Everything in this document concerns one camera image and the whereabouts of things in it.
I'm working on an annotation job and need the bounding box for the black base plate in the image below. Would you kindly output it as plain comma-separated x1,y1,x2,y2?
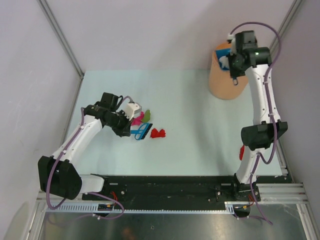
82,175,261,212

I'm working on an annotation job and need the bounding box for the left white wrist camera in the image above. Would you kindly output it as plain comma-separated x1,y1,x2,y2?
124,102,142,120

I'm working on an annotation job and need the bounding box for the red paper scrap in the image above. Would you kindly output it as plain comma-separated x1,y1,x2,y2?
239,145,245,161
150,128,166,139

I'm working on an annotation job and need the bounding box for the blue plastic dustpan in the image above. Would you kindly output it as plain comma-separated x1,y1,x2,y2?
215,48,230,71

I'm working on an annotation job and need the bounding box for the orange plastic bucket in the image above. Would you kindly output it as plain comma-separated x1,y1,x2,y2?
208,42,248,100

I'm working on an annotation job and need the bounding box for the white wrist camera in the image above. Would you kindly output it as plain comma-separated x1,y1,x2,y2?
124,102,142,120
227,33,237,56

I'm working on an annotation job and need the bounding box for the blue hand brush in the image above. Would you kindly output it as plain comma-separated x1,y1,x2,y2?
130,122,153,141

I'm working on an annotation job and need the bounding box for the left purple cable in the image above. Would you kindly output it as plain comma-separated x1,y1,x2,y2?
44,95,136,226

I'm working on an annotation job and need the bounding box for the grey cable duct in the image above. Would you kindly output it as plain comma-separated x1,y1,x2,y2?
42,201,236,216

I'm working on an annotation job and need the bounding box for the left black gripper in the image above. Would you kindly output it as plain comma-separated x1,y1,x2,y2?
105,109,134,137

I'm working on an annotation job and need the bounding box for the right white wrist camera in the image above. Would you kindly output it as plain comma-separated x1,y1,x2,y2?
227,33,237,56

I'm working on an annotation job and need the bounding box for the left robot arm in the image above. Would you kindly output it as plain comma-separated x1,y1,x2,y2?
38,92,142,200

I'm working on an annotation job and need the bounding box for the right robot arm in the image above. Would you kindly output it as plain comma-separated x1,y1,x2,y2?
227,30,288,201

